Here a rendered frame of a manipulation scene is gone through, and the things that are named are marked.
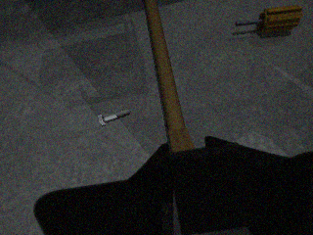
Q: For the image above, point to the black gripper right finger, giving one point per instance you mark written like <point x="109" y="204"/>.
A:
<point x="284" y="190"/>

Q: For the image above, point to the long wooden-handled scraper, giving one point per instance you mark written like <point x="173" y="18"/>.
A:
<point x="212" y="188"/>

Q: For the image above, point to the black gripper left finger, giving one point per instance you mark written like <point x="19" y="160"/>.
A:
<point x="143" y="204"/>

